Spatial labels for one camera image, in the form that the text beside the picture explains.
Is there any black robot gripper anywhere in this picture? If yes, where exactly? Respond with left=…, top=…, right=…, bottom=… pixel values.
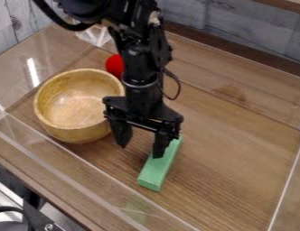
left=103, top=79, right=183, bottom=159

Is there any green rectangular block stick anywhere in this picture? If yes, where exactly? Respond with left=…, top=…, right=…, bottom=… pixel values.
left=136, top=137, right=182, bottom=192

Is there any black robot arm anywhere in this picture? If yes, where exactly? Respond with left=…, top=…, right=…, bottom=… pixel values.
left=32, top=0, right=183, bottom=159

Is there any brown wooden bowl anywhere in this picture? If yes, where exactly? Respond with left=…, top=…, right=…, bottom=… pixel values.
left=32, top=69, right=123, bottom=143

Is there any red plush radish toy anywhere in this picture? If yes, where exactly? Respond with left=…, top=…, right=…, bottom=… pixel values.
left=105, top=54, right=124, bottom=79

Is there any black stand under table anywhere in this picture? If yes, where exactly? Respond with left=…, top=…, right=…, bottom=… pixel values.
left=0, top=203, right=65, bottom=231

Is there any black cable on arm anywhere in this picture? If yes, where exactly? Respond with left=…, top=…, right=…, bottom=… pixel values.
left=156, top=69, right=182, bottom=102

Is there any clear acrylic tray wall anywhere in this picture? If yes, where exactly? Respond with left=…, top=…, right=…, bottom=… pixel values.
left=0, top=106, right=198, bottom=231

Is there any clear acrylic corner bracket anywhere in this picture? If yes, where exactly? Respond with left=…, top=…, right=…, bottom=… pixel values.
left=75, top=25, right=112, bottom=47

